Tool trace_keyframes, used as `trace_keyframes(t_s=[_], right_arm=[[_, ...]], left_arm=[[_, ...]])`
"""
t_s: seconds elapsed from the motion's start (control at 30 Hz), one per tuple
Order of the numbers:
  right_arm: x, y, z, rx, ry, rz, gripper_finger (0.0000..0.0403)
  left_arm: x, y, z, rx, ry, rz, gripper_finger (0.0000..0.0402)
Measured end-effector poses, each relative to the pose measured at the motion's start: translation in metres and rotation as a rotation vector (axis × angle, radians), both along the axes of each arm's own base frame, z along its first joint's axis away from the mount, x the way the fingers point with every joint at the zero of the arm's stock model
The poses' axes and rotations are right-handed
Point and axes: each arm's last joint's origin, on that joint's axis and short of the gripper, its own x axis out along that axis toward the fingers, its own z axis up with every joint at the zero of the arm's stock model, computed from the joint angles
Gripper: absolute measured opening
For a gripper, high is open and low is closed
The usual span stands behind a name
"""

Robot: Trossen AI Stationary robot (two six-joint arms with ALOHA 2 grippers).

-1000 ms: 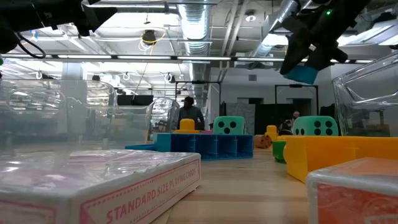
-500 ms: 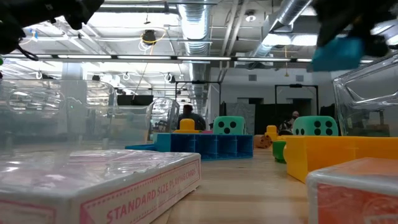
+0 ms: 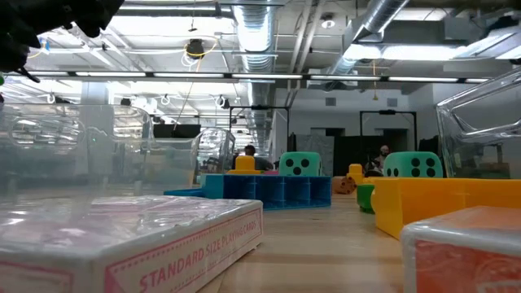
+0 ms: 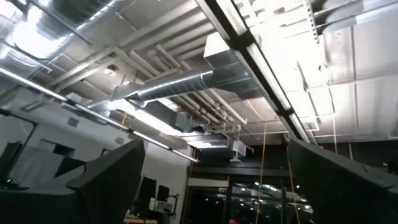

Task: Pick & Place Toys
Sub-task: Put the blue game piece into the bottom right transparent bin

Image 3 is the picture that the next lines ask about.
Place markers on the blue long brick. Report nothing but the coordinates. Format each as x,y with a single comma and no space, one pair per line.
183,193

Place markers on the pink playing card deck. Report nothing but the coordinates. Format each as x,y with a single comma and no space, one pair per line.
122,244

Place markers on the teal foam die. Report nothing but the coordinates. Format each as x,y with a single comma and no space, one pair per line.
413,164
299,163

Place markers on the large blue building block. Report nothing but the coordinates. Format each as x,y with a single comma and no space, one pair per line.
285,191

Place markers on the brown wooden cylinder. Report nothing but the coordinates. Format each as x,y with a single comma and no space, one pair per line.
342,185

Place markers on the yellow stepped building block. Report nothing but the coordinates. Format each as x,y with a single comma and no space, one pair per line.
368,179

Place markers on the large yellow building block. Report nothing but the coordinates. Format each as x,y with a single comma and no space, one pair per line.
427,199

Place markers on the tall clear plastic container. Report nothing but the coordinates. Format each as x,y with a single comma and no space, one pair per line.
102,163

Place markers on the long ceiling light strip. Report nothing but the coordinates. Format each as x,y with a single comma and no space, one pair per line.
264,76

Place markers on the person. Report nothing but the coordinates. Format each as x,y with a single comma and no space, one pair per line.
382,156
256,160

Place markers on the small magenta object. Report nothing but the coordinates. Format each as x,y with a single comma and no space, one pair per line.
270,173

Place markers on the round ceiling sensor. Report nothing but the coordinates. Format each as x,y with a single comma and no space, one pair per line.
327,23

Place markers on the small yellow single-stud block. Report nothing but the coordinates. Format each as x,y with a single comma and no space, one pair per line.
355,173

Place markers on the small dark green brick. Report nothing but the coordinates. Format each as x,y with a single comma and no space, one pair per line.
365,199

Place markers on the clear rounded plastic bin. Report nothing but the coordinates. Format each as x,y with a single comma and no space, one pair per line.
468,134

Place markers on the orange playing card deck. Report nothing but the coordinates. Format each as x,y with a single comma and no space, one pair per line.
464,252

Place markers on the black wall monitor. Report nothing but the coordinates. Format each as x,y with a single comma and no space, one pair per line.
175,131

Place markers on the silver spiral air duct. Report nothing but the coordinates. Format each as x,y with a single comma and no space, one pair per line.
254,32
378,16

